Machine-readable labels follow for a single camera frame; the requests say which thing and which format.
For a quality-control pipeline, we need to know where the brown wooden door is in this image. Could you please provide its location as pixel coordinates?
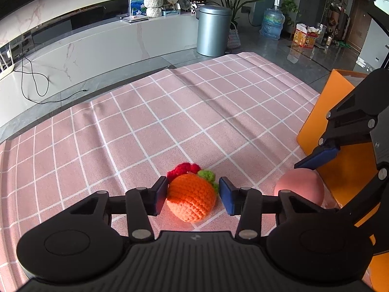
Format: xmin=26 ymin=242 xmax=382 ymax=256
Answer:
xmin=346 ymin=0 xmax=375 ymax=49

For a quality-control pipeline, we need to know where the white wire rack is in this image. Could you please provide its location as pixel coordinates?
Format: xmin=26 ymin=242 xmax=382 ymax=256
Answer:
xmin=0 ymin=44 xmax=16 ymax=81

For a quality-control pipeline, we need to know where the grey metal trash can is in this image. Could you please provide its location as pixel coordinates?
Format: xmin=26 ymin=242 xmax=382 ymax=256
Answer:
xmin=196 ymin=4 xmax=233 ymax=57

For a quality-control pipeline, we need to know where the green plant in woven pot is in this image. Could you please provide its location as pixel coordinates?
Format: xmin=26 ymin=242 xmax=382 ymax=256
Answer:
xmin=202 ymin=0 xmax=265 ymax=50

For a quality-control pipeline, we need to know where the white marble tv cabinet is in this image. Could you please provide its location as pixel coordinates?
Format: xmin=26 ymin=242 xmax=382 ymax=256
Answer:
xmin=0 ymin=14 xmax=201 ymax=134

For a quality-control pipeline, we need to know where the red yellow gift box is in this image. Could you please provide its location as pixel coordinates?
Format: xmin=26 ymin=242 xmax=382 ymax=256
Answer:
xmin=293 ymin=23 xmax=323 ymax=49

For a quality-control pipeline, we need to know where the silver laptop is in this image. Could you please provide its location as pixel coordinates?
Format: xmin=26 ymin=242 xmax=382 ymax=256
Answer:
xmin=122 ymin=14 xmax=149 ymax=23

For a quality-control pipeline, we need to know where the blue water bottle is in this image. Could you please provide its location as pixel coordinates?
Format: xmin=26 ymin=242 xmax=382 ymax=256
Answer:
xmin=260 ymin=0 xmax=286 ymax=41

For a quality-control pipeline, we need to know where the dark tall cabinet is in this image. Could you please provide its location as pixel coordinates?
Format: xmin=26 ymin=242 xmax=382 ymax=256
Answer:
xmin=296 ymin=0 xmax=335 ymax=37

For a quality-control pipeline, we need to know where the orange crocheted fruit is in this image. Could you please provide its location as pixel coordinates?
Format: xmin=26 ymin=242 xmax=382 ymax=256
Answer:
xmin=167 ymin=169 xmax=220 ymax=222

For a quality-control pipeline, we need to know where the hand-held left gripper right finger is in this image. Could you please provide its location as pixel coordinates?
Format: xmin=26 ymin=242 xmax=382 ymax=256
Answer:
xmin=219 ymin=176 xmax=338 ymax=241

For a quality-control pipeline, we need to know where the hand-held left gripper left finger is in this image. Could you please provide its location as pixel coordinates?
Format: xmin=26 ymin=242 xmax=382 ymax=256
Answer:
xmin=69 ymin=176 xmax=169 ymax=241

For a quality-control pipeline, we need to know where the red crocheted toy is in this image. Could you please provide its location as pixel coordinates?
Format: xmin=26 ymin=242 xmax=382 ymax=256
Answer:
xmin=167 ymin=163 xmax=202 ymax=183

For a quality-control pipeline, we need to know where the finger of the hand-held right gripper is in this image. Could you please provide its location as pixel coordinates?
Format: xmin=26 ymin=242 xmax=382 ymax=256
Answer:
xmin=340 ymin=164 xmax=389 ymax=228
xmin=294 ymin=85 xmax=377 ymax=171

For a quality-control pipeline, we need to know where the pink soft ball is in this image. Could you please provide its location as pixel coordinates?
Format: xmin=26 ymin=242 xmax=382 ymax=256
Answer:
xmin=274 ymin=168 xmax=325 ymax=207

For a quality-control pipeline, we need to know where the pink checked mat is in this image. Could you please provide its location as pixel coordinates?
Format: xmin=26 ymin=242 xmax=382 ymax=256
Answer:
xmin=0 ymin=52 xmax=341 ymax=283

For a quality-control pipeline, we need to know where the orange storage box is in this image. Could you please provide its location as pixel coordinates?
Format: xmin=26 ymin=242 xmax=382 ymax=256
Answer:
xmin=296 ymin=69 xmax=389 ymax=292

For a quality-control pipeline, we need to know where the black cable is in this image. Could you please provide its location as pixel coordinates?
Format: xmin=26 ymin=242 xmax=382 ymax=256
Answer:
xmin=12 ymin=52 xmax=88 ymax=104

